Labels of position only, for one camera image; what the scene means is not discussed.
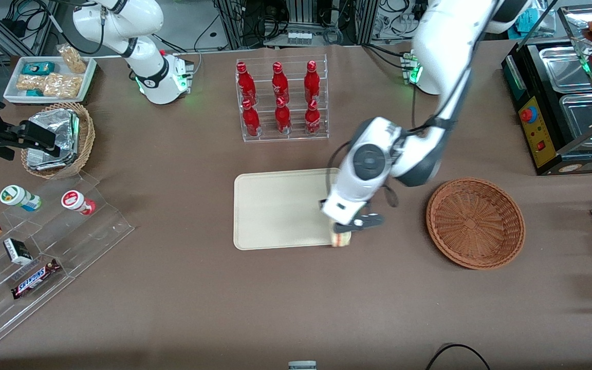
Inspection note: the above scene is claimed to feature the light wicker basket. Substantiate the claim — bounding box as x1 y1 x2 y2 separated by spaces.
21 102 96 179

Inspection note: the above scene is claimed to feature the aluminium foil container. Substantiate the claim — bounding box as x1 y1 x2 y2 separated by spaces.
26 109 81 171

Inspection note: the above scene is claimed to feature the clear acrylic tiered shelf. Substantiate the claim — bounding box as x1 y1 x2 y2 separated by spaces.
0 172 135 350

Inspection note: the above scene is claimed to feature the green lid yogurt bottle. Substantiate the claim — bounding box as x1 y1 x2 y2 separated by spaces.
0 185 42 212

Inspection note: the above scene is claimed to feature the small black white carton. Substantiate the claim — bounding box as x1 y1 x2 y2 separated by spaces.
3 238 33 266

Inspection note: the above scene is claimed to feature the red lid yogurt bottle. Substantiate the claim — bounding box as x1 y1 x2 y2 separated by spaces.
61 190 96 215

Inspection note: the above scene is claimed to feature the teal object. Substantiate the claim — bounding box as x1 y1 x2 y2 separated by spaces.
514 8 553 31

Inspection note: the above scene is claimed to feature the teal snack pack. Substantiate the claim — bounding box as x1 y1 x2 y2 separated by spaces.
21 62 56 76

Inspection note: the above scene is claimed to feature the white rectangular snack tray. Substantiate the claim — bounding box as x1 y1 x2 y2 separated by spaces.
3 55 97 105

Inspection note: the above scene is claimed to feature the Snickers chocolate bar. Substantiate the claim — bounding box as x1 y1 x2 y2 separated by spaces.
11 258 62 300

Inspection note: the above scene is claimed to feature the brown wicker basket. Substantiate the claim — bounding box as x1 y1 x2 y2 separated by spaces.
426 177 526 270

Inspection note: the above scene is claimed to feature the beige plastic tray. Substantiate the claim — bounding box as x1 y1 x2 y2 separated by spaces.
233 168 343 251

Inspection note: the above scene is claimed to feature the clear bag of nuts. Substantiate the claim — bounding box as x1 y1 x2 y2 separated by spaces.
57 44 87 74
15 75 47 93
43 73 83 99

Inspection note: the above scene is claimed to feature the black cable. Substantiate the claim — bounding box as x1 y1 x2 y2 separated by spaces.
426 343 491 370

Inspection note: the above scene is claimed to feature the black food warmer appliance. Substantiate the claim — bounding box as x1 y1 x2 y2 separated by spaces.
502 5 592 176

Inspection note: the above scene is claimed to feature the clear acrylic bottle rack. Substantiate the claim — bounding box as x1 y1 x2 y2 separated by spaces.
235 54 330 143

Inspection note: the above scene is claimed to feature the red cola bottle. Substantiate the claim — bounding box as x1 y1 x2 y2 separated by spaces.
271 62 289 103
237 62 256 106
274 97 292 135
304 60 321 103
305 99 322 135
242 99 262 137

